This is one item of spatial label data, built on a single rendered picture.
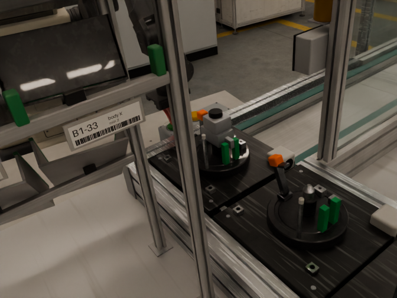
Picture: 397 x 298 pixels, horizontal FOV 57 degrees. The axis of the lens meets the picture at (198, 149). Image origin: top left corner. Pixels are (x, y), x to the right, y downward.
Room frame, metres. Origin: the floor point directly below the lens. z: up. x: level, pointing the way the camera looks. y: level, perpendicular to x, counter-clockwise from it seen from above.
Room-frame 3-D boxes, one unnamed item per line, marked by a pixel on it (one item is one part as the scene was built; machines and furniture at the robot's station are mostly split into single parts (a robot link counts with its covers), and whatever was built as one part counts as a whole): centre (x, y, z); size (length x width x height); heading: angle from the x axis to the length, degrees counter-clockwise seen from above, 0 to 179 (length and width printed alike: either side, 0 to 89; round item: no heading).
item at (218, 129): (0.68, -0.05, 1.06); 0.08 x 0.04 x 0.07; 32
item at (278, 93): (0.96, -0.20, 0.91); 0.89 x 0.06 x 0.11; 122
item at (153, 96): (0.88, 0.06, 1.08); 0.10 x 0.07 x 0.07; 122
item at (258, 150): (0.68, -0.04, 0.96); 0.24 x 0.24 x 0.02; 32
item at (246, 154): (0.68, -0.04, 0.98); 0.14 x 0.14 x 0.02
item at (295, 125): (0.82, -0.31, 0.91); 0.84 x 0.28 x 0.10; 122
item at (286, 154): (0.65, -0.18, 0.97); 0.05 x 0.05 x 0.04; 32
